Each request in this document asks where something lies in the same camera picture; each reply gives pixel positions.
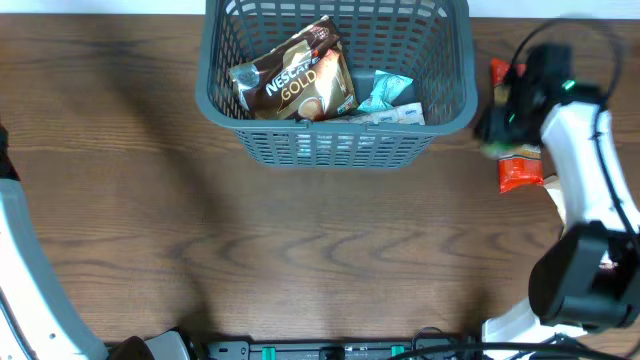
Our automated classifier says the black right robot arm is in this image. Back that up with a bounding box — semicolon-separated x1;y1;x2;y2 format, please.
475;43;639;359

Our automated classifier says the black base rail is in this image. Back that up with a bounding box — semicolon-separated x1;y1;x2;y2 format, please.
205;335;458;360

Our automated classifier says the orange pasta package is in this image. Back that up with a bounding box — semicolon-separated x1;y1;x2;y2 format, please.
490;58;544;193

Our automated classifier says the grey plastic basket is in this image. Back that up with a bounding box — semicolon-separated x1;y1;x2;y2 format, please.
195;0;478;168

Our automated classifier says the green lid jar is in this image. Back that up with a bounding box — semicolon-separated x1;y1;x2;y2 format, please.
480;142;514;160

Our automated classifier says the teal snack packet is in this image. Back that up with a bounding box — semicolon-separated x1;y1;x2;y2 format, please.
357;70;413;113

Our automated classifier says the beige brown snack bag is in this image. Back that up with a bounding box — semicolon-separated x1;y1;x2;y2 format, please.
543;175;566;224

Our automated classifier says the white tissue multipack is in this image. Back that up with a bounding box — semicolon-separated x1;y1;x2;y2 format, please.
296;103;425;157

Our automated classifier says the brown Nescafe Gold pouch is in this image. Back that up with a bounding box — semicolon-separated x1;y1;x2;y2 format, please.
229;15;358;121

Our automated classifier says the black cable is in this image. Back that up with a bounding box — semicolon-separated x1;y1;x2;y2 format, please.
507;17;640;251

